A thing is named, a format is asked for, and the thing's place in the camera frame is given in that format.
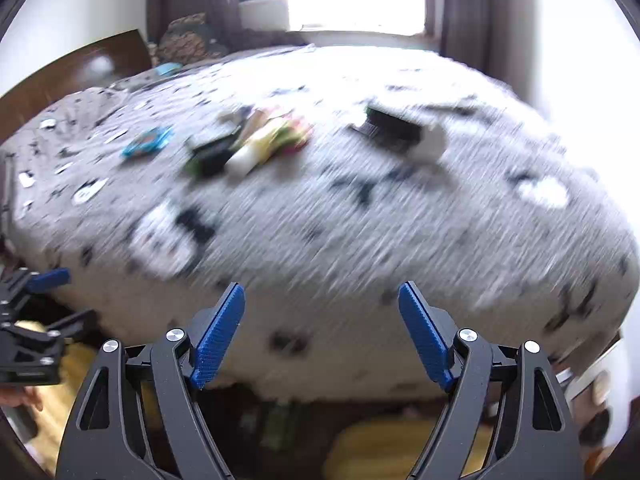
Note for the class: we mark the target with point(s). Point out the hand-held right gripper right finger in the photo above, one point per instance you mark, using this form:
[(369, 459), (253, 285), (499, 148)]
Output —
[(425, 335)]

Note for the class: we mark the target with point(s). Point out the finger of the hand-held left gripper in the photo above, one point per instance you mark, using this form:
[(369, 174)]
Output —
[(72, 322), (47, 280)]

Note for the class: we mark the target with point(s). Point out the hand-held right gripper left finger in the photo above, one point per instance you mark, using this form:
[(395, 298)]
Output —
[(217, 335)]

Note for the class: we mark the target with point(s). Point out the blue snack packet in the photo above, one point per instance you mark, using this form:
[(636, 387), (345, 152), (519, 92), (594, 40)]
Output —
[(147, 142)]

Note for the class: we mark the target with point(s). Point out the black and green packet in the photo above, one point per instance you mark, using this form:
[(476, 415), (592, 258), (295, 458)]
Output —
[(210, 155)]

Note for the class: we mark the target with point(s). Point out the green tube with white cap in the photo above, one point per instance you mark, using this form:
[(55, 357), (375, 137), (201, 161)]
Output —
[(247, 155)]

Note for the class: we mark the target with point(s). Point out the colourful snack packets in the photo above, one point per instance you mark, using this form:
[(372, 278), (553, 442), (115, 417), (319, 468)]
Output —
[(292, 135)]

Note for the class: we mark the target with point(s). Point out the yellow fleece blanket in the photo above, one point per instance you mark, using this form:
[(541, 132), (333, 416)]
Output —
[(400, 447)]

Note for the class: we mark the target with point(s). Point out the grey printed blanket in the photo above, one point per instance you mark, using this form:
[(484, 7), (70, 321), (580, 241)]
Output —
[(350, 235)]

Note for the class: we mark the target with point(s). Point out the white printed box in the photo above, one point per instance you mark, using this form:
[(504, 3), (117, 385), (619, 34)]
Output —
[(595, 375)]

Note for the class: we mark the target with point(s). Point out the light blue packet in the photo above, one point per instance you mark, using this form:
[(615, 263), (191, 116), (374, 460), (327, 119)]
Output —
[(167, 68)]

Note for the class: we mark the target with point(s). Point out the patterned dark cushion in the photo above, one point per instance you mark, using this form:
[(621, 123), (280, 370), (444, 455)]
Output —
[(187, 40)]

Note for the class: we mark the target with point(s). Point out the dark wooden bed frame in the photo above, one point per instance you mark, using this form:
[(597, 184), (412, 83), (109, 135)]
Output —
[(65, 75)]

